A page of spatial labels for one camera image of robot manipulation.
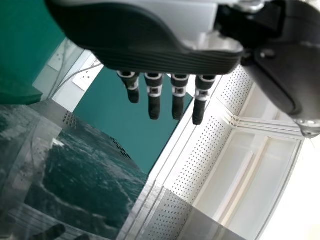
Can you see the white socket strip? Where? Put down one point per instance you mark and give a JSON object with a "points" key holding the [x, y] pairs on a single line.
{"points": [[85, 78], [56, 58]]}

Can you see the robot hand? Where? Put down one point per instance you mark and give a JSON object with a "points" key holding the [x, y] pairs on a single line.
{"points": [[155, 37]]}

